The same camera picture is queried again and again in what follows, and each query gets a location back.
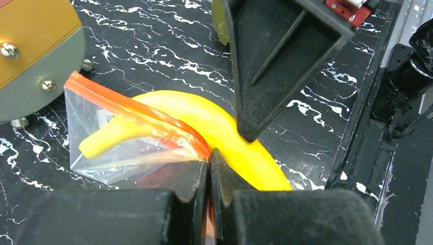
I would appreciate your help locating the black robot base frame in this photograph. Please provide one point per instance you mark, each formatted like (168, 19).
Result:
(393, 176)

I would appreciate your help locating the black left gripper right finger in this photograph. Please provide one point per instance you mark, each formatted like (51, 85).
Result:
(241, 214)

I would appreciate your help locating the olive green plastic basket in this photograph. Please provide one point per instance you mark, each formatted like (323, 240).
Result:
(219, 21)

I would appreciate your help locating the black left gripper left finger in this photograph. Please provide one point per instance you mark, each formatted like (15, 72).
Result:
(173, 213)

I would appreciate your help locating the round pastel drawer cabinet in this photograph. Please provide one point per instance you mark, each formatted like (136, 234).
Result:
(42, 43)

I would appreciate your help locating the yellow toy banana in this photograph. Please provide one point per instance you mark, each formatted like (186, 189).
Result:
(186, 120)

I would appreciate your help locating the clear zip top bag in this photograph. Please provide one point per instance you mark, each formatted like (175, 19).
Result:
(127, 161)

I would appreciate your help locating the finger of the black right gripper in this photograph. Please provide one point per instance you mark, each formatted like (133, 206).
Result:
(277, 48)

